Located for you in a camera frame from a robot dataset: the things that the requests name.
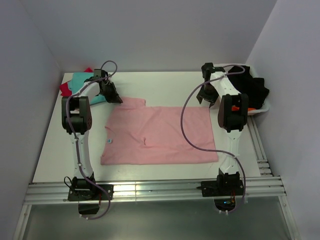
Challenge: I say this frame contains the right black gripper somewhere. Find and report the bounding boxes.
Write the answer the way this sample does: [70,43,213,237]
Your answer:
[197,82,220,108]

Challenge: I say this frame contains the pink t shirt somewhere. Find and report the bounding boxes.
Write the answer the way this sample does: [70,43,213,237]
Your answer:
[100,97,219,165]

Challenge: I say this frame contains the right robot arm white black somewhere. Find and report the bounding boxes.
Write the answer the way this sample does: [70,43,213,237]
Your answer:
[196,62,249,197]

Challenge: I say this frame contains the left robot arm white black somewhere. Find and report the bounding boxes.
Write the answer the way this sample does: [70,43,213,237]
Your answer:
[61,68,123,200]

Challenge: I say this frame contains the orange t shirt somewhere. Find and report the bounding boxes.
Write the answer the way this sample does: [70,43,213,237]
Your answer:
[232,105,256,112]

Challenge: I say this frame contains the white plastic basket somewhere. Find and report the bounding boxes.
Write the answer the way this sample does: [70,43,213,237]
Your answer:
[211,64,270,116]

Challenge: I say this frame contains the folded teal t shirt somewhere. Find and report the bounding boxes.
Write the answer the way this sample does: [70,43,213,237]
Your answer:
[68,72,106,105]

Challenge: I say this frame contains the folded red t shirt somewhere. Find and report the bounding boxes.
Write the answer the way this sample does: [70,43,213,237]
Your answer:
[59,67,94,97]

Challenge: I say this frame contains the black t shirt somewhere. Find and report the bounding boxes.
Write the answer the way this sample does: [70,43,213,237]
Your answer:
[228,65,270,111]

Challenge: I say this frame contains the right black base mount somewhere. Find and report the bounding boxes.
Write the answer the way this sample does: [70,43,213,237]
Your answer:
[196,171,246,214]

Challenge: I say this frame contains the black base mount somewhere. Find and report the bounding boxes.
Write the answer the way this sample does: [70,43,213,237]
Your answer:
[63,175,114,220]
[196,171,246,214]

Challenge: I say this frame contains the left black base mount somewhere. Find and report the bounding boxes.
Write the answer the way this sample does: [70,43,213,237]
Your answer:
[63,175,114,220]

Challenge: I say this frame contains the aluminium rail frame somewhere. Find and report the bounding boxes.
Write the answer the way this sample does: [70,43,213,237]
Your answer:
[13,117,301,240]

